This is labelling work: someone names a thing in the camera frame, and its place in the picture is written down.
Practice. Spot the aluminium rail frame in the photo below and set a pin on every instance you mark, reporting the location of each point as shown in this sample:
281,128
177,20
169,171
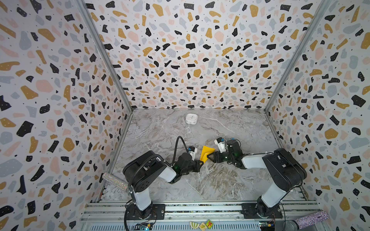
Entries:
226,216

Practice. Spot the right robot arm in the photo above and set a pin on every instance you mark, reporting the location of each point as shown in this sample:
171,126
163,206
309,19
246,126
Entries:
284,170

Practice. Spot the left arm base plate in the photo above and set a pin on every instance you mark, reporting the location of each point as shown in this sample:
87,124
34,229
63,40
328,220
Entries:
154,211

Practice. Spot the glitter microphone left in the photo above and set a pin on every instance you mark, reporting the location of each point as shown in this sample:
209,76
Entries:
115,181

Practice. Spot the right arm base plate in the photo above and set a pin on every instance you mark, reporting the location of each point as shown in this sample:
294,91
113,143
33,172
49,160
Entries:
259,210

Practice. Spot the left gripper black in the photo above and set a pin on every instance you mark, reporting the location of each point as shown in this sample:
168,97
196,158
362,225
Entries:
195,164

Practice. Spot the yellow square paper sheet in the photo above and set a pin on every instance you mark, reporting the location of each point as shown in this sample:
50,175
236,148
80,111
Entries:
205,152

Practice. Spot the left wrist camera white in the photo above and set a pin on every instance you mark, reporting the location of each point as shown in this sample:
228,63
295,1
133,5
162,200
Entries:
192,151

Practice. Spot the glitter microphone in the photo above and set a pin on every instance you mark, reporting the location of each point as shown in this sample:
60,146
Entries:
115,181
306,221

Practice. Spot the glitter microphone right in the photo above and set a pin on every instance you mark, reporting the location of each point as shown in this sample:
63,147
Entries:
306,221

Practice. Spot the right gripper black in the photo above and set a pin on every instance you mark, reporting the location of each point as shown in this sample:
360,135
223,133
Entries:
218,156

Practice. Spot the colourful stickers on rail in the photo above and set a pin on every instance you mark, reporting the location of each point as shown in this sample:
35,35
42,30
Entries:
201,226

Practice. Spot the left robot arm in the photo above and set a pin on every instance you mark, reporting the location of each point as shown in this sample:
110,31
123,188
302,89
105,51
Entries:
143,171

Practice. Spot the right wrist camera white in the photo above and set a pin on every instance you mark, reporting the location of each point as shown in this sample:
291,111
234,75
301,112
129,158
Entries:
221,144

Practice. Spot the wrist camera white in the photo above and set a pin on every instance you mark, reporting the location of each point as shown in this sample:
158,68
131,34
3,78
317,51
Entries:
192,151
221,144

